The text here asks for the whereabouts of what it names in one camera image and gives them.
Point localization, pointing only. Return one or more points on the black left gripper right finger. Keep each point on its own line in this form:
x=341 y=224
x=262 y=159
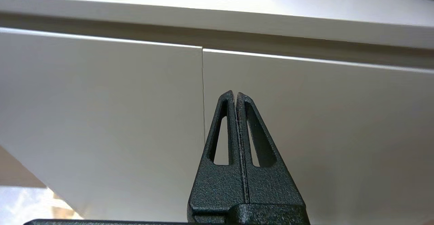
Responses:
x=271 y=184

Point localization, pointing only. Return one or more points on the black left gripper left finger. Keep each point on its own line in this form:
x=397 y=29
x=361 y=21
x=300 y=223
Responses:
x=217 y=184

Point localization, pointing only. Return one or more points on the grey cabinet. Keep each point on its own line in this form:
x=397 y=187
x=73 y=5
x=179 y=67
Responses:
x=203 y=18

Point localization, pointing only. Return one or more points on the grey cabinet door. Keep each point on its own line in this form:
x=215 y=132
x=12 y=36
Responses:
x=339 y=133
x=101 y=116

